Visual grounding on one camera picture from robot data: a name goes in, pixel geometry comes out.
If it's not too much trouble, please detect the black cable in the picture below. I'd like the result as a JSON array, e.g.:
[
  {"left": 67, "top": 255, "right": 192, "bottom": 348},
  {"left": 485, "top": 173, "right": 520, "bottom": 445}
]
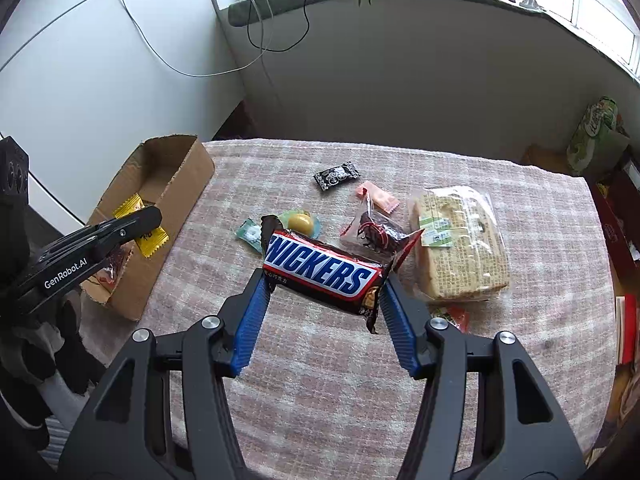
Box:
[{"left": 244, "top": 0, "right": 322, "bottom": 54}]

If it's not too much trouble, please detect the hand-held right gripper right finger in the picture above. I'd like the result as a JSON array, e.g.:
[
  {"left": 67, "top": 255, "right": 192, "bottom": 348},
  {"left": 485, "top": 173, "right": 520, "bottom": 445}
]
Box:
[{"left": 378, "top": 272, "right": 587, "bottom": 480}]

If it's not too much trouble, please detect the clear packet dark red snack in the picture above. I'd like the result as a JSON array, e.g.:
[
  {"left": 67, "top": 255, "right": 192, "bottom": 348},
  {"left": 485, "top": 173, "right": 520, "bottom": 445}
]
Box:
[{"left": 340, "top": 194, "right": 412, "bottom": 257}]

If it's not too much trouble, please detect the green candy packet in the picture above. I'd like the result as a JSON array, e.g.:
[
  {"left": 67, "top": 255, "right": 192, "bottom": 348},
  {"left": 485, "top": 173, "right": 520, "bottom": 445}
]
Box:
[{"left": 235, "top": 218, "right": 267, "bottom": 254}]

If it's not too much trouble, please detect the person's left hand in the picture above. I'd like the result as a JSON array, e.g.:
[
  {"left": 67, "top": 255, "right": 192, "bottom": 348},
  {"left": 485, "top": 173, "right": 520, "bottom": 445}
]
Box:
[{"left": 0, "top": 300, "right": 107, "bottom": 454}]

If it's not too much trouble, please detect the small red snack packet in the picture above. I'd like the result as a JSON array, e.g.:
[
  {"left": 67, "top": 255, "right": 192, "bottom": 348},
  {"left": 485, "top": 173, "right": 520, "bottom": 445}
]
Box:
[{"left": 430, "top": 305, "right": 472, "bottom": 334}]

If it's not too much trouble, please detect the stack of books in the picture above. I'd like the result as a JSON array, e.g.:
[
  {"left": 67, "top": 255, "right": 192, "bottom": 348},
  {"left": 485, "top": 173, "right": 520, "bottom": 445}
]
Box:
[{"left": 612, "top": 294, "right": 640, "bottom": 367}]

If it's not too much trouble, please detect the yellow snack packet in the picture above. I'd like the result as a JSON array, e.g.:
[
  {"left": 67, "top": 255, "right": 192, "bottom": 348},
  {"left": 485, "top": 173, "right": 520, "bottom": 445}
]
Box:
[
  {"left": 136, "top": 226, "right": 169, "bottom": 259},
  {"left": 113, "top": 194, "right": 146, "bottom": 220}
]

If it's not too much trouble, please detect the green printed bag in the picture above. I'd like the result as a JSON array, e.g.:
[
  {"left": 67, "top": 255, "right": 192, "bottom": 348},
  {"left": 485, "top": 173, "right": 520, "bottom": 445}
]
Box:
[{"left": 565, "top": 95, "right": 632, "bottom": 177}]

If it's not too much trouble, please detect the red box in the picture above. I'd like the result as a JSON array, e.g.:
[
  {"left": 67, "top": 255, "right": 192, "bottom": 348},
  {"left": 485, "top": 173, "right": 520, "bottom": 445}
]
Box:
[{"left": 589, "top": 157, "right": 640, "bottom": 267}]

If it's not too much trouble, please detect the black candy packet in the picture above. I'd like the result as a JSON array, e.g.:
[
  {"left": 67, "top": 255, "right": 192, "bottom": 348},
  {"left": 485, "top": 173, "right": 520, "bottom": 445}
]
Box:
[{"left": 313, "top": 160, "right": 361, "bottom": 194}]

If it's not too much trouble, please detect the white cabinet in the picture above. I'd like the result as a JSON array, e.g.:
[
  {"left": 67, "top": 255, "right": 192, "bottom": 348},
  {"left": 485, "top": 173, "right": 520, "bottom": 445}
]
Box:
[{"left": 0, "top": 0, "right": 247, "bottom": 233}]

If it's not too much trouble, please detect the pink candy packet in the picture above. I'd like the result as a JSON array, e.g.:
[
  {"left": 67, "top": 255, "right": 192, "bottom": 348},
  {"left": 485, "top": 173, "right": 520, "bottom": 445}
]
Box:
[{"left": 355, "top": 180, "right": 401, "bottom": 213}]

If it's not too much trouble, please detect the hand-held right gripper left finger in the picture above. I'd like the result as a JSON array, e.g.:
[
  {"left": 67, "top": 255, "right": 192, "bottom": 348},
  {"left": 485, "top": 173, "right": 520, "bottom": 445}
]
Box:
[{"left": 57, "top": 267, "right": 274, "bottom": 480}]

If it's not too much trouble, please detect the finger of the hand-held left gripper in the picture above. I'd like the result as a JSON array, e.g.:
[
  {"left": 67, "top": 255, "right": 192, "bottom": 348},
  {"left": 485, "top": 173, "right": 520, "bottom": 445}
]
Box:
[{"left": 37, "top": 205, "right": 164, "bottom": 274}]

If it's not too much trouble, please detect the brown chocolate bar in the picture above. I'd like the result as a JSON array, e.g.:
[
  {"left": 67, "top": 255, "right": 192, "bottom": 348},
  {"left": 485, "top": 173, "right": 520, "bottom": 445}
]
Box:
[{"left": 260, "top": 214, "right": 426, "bottom": 336}]

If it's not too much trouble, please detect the yellow jelly cup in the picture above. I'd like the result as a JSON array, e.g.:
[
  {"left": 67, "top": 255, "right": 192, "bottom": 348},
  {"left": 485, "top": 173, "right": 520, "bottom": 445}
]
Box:
[{"left": 276, "top": 209, "right": 324, "bottom": 240}]

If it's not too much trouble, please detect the pink checked tablecloth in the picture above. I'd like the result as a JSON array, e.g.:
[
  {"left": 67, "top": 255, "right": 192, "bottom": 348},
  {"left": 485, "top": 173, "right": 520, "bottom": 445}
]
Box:
[{"left": 80, "top": 137, "right": 617, "bottom": 480}]

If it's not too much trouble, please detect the white cable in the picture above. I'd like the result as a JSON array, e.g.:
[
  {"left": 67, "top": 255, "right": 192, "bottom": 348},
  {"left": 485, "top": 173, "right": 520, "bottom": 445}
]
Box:
[{"left": 114, "top": 0, "right": 281, "bottom": 78}]

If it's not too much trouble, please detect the large wafer cake packet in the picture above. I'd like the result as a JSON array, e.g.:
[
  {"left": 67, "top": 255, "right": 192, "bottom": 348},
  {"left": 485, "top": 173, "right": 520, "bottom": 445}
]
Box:
[{"left": 406, "top": 185, "right": 512, "bottom": 304}]

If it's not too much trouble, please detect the orange red snack packet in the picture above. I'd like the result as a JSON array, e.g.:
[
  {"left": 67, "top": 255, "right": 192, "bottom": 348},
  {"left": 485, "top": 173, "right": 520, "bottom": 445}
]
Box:
[{"left": 85, "top": 254, "right": 127, "bottom": 292}]

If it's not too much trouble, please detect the cardboard box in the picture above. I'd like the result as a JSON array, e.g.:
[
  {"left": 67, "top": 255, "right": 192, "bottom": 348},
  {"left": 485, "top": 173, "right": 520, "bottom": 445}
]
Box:
[{"left": 80, "top": 133, "right": 216, "bottom": 322}]

